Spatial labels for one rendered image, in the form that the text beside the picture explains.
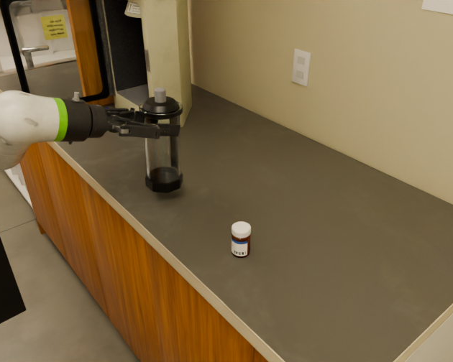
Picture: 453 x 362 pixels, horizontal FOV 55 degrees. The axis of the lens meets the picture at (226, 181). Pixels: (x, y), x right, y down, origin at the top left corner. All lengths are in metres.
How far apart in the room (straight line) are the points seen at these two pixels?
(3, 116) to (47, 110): 0.08
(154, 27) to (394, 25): 0.70
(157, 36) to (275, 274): 0.84
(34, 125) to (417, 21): 0.95
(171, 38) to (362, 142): 0.70
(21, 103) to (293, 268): 0.65
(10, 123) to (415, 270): 0.89
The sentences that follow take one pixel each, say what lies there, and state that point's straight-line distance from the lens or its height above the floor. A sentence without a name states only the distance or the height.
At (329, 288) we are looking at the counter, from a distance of 0.97.
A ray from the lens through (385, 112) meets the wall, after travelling 1.38.
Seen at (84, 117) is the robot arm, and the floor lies 1.24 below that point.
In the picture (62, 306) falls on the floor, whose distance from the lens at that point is 2.31.
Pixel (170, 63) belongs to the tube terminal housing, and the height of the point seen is 1.18.
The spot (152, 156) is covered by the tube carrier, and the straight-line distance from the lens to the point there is 1.13.
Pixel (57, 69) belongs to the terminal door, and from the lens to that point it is 1.70.
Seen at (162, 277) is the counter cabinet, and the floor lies 0.76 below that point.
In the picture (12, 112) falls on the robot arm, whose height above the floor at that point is 1.29.
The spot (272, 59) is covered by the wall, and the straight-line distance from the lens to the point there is 1.64.
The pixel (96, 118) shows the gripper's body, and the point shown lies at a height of 1.23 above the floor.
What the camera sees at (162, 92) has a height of 1.24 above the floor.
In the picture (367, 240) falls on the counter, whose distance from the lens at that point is 1.11.
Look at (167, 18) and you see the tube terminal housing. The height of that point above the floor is 1.32.
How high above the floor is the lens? 1.62
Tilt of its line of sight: 32 degrees down
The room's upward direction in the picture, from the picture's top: straight up
